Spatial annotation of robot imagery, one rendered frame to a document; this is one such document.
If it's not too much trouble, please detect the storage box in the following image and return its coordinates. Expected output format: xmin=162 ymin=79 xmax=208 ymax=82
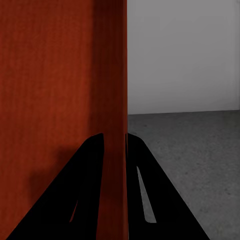
xmin=0 ymin=0 xmax=129 ymax=240

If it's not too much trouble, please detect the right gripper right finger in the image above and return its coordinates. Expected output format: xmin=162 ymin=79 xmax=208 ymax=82
xmin=125 ymin=133 xmax=210 ymax=240

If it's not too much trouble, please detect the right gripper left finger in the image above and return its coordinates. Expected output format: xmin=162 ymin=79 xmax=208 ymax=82
xmin=6 ymin=133 xmax=105 ymax=240

